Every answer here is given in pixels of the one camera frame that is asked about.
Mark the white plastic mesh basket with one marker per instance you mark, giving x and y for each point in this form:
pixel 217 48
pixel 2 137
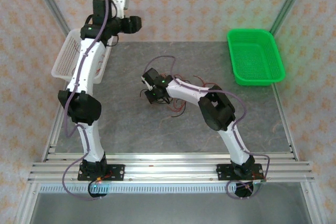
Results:
pixel 63 61

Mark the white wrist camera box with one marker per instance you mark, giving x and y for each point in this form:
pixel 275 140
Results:
pixel 147 82
pixel 119 5

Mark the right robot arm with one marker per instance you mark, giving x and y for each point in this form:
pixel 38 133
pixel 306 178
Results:
pixel 183 90

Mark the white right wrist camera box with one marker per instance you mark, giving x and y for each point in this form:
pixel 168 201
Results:
pixel 147 82

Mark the aluminium mounting rail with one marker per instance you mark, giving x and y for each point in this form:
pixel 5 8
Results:
pixel 168 169

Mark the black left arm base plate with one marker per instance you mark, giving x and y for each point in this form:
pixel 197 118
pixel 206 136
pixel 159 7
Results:
pixel 118 172

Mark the green plastic mesh basket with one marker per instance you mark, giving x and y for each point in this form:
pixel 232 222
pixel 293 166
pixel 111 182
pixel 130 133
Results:
pixel 257 58

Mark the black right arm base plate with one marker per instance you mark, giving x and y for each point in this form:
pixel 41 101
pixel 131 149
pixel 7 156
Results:
pixel 223 171

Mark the aluminium frame post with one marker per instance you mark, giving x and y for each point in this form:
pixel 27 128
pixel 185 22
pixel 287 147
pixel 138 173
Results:
pixel 50 1
pixel 288 1

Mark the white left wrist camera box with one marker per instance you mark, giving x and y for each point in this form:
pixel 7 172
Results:
pixel 119 5

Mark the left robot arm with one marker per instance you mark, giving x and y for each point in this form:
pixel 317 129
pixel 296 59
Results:
pixel 86 61

